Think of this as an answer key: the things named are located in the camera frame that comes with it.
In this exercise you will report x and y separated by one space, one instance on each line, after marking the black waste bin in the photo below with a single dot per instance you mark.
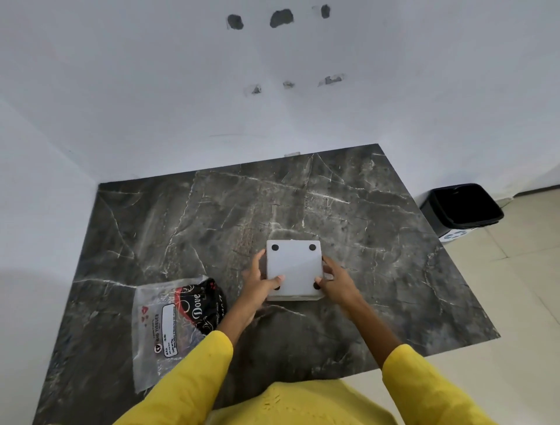
463 210

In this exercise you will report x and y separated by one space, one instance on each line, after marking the yellow garment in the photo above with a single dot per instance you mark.
306 403

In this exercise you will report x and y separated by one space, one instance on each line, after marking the person's right forearm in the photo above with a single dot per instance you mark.
376 332

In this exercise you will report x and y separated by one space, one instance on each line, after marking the person's left hand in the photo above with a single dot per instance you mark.
256 291

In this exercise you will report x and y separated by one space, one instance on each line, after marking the clear plastic tissue packet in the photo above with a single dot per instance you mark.
175 326

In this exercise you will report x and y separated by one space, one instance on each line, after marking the person's left forearm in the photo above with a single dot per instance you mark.
234 322

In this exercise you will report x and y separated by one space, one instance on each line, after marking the person's left thumb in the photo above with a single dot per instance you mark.
274 282

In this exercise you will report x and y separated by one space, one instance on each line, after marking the person's right hand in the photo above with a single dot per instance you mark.
341 287

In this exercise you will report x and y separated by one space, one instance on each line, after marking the person's right thumb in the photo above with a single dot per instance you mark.
323 283

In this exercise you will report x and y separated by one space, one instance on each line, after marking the white square tissue box holder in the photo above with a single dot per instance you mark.
293 269

